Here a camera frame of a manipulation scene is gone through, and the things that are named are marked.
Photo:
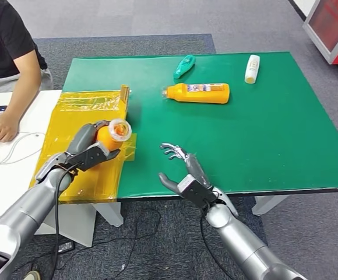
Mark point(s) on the black power brick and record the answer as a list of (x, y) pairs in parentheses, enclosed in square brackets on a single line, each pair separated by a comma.
[(66, 247)]

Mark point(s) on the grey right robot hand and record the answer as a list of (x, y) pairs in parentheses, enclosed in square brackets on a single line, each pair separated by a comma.
[(195, 168)]

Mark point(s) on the teal green bottle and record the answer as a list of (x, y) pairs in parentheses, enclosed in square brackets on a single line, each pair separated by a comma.
[(184, 65)]

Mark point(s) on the orange detergent bottle white cap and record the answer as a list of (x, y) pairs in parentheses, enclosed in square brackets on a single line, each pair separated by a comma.
[(113, 137)]

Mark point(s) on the person's forearm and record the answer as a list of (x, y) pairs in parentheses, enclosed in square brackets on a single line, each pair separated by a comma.
[(24, 85)]

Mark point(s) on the small brown box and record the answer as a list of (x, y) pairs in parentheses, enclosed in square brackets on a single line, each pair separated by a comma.
[(124, 94)]

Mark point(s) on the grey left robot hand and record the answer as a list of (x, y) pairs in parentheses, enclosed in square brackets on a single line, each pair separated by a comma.
[(83, 137)]

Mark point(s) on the person's hand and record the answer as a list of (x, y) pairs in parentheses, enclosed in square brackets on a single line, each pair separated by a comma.
[(1, 127)]

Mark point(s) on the person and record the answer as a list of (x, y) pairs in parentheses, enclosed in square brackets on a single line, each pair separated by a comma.
[(2, 38)]

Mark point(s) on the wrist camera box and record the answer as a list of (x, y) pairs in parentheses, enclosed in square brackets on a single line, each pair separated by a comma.
[(88, 157), (196, 191)]

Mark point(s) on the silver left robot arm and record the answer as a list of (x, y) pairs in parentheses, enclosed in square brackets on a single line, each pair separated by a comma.
[(23, 216)]

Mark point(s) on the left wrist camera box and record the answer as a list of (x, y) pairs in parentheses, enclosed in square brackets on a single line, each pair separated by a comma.
[(88, 157)]

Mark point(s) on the orange detergent bottle clear cap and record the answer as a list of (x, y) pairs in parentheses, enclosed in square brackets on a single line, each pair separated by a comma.
[(204, 96)]

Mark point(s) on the white cream bottle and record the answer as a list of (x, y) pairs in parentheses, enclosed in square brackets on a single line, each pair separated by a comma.
[(252, 69)]

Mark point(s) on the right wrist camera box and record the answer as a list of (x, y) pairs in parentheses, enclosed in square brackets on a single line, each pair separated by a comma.
[(196, 191)]

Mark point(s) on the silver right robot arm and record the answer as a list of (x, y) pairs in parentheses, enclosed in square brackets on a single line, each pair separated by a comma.
[(244, 247)]

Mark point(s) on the red and white cabinet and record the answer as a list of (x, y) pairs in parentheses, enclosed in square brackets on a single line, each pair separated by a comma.
[(332, 27)]

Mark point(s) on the white table leg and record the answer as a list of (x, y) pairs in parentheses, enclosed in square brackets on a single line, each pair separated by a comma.
[(269, 205), (110, 214)]

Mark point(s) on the yellow plastic sheet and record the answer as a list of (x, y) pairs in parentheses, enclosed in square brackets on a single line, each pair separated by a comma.
[(69, 116)]

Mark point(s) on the green table mat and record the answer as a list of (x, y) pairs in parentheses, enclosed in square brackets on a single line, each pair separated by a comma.
[(244, 135)]

